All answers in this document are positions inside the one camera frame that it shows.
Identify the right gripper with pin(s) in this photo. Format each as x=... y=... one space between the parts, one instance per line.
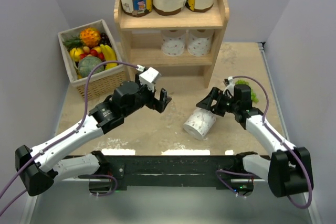
x=217 y=94

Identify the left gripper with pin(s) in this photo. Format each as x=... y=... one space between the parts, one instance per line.
x=159 y=105

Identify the dotted paper roll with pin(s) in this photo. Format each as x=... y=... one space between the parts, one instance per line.
x=173 y=42
x=199 y=42
x=199 y=123

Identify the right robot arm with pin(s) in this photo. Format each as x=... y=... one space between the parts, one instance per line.
x=288 y=169

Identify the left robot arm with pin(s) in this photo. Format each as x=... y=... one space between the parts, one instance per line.
x=40 y=166

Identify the wooden three-tier shelf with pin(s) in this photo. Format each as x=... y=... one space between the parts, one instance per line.
x=141 y=38

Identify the green grape bunch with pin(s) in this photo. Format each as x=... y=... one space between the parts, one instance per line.
x=253 y=94

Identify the wicker basket with liner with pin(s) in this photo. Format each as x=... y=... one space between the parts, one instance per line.
x=100 y=83

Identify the yellow bananas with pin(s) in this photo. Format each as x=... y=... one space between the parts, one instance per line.
x=109 y=55

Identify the dark grape bunch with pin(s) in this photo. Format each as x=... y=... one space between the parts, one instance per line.
x=105 y=39

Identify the green melon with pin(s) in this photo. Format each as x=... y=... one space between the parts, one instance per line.
x=86 y=65

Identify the orange pineapple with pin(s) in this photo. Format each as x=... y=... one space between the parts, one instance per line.
x=90 y=37

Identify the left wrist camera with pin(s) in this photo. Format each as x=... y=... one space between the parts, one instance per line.
x=148 y=76

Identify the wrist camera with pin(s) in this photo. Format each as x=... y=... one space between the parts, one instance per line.
x=148 y=76
x=229 y=84

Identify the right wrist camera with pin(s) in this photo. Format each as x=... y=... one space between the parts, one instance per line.
x=229 y=84

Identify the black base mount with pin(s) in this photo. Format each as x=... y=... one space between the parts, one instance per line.
x=172 y=171

